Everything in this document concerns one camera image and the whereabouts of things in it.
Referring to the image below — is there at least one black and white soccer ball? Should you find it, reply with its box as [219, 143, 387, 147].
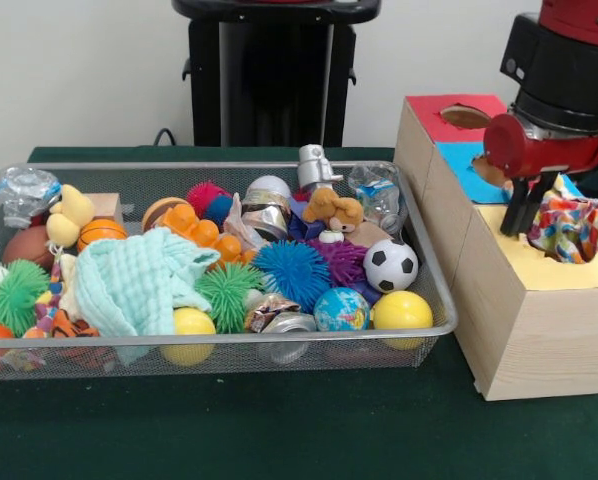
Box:
[364, 238, 420, 294]

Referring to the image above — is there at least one wooden box with three holes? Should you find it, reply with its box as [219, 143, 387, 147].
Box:
[394, 95, 598, 402]

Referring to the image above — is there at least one small globe ball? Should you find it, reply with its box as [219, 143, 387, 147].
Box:
[314, 286, 372, 333]

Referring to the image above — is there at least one silver toy robot figure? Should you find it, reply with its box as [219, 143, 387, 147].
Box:
[297, 144, 344, 196]

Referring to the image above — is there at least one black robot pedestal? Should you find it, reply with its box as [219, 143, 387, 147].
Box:
[172, 0, 382, 149]

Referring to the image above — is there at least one yellow ball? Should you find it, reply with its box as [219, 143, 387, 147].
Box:
[160, 307, 218, 367]
[371, 290, 434, 351]

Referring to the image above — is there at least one colourful polka dot cloth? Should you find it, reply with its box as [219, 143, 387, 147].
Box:
[527, 178, 598, 266]

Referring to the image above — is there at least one orange bumpy toy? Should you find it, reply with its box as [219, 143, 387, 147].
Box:
[162, 203, 258, 264]

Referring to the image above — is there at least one mint green cloth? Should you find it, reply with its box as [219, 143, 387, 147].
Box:
[73, 227, 221, 363]

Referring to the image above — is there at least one brown plush teddy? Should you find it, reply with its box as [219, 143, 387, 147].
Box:
[302, 186, 366, 234]

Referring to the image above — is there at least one dark green table cloth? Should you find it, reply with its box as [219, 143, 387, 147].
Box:
[0, 146, 598, 480]

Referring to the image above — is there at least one blue spiky ball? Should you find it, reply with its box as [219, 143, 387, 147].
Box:
[252, 238, 332, 311]

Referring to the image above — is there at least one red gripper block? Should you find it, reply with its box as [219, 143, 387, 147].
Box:
[482, 111, 598, 239]

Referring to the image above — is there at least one clear mesh bin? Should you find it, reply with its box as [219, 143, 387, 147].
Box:
[0, 161, 458, 379]

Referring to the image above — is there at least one green spiky ball with eyes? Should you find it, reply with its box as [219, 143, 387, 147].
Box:
[0, 259, 50, 338]

